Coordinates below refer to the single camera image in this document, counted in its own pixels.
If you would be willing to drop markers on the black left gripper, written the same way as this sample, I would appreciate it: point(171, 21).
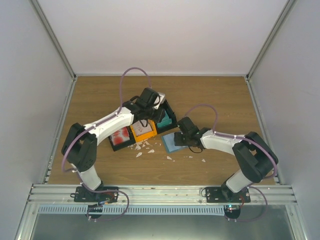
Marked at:
point(157, 117)

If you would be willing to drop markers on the aluminium frame post left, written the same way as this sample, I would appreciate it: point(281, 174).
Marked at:
point(52, 36)

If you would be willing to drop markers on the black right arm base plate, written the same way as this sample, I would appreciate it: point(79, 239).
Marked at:
point(218, 194)

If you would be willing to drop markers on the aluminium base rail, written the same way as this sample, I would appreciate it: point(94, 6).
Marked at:
point(163, 195)

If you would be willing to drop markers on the white cards in orange bin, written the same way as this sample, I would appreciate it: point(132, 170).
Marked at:
point(141, 127)

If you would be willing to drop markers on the aluminium frame post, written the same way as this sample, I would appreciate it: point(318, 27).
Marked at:
point(288, 6)
point(52, 36)

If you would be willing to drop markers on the black bin with red cards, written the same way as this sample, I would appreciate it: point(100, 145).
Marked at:
point(124, 145)

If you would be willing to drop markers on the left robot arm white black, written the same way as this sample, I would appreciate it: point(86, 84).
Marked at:
point(80, 147)

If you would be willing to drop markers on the stack of teal cards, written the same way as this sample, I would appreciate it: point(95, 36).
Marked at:
point(165, 121)

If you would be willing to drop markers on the red white cards stack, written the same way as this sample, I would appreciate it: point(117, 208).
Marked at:
point(120, 136)

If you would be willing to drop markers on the orange plastic bin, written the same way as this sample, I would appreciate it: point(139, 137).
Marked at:
point(145, 136)

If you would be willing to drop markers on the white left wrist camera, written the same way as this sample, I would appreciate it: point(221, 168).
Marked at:
point(159, 100)

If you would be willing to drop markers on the grey slotted cable duct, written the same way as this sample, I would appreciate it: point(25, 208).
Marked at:
point(198, 210)

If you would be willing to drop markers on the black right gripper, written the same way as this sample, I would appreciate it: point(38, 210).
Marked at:
point(178, 142)

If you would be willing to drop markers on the teal card holder wallet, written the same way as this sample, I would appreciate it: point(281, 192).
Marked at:
point(169, 143)

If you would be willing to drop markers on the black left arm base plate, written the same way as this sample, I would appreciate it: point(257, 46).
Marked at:
point(82, 195)

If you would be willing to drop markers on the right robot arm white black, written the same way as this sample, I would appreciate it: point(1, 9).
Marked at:
point(253, 155)

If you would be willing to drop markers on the black bin with teal cards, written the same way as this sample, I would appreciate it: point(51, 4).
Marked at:
point(171, 114)

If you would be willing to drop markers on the aluminium frame post right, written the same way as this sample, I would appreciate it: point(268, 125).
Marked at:
point(288, 6)

